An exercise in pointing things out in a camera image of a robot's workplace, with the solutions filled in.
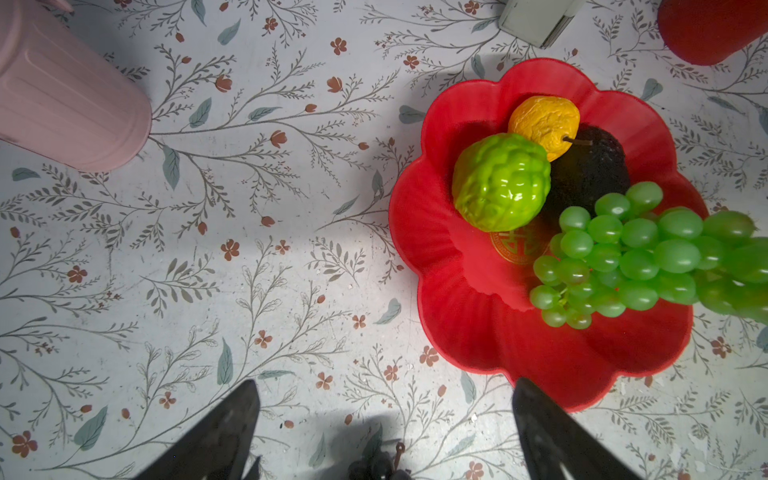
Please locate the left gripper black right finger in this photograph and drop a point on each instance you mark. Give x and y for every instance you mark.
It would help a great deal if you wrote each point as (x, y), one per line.
(555, 445)

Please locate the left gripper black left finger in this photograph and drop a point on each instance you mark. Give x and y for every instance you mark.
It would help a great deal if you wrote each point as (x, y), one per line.
(218, 446)

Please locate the green fake grape bunch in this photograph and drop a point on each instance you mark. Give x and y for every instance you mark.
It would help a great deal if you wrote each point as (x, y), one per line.
(614, 255)

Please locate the green fake custard apple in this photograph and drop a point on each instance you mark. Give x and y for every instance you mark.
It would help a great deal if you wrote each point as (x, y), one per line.
(500, 183)

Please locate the dark fake avocado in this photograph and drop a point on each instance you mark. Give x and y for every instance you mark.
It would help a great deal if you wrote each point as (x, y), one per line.
(585, 173)

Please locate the yellow fake pear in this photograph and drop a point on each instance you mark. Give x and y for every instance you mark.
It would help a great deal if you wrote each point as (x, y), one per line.
(549, 121)

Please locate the dark purple fake grape bunch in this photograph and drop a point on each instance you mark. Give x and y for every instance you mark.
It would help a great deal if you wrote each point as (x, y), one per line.
(380, 466)

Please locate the red flower-shaped fruit bowl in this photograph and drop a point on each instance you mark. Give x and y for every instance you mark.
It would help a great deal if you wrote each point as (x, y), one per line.
(473, 304)

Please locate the pink pencil cup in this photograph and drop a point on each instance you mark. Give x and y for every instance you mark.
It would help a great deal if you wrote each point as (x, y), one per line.
(62, 100)

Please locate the white pencil sharpener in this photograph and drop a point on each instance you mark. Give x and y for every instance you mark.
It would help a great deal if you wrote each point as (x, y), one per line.
(538, 22)

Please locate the red pen cup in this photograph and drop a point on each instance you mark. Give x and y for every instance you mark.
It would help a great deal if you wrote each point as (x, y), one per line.
(705, 32)

